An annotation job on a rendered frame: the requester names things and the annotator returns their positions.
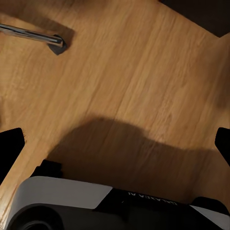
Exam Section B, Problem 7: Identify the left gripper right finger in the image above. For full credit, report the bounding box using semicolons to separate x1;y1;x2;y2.
215;127;230;166

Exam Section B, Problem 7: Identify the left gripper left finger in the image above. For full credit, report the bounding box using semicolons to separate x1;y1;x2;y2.
0;127;25;185

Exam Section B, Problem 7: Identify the swivel chair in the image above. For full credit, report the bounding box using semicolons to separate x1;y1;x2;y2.
0;24;66;56

